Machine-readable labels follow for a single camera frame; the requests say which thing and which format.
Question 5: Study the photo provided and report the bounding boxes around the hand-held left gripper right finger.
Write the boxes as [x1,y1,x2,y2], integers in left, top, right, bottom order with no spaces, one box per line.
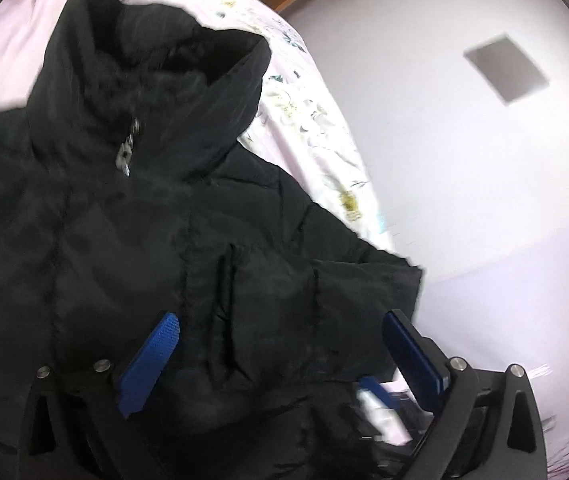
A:
[383,309,549,480]

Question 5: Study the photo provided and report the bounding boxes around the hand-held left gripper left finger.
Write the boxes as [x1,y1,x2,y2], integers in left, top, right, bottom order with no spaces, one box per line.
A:
[14,311,183,480]

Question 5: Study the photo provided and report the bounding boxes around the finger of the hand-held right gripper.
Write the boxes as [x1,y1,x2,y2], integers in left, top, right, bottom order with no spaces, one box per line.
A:
[359,376,401,412]

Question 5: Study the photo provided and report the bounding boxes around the black puffer jacket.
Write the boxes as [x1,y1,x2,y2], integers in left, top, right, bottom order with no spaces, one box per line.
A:
[0,0,426,480]

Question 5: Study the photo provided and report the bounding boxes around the pink floral bed sheet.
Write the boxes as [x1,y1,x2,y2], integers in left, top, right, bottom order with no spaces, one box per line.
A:
[0,0,401,261]

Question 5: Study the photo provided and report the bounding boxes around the grey wall plate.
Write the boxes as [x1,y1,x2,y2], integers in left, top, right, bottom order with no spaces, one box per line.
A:
[463,33,551,106]

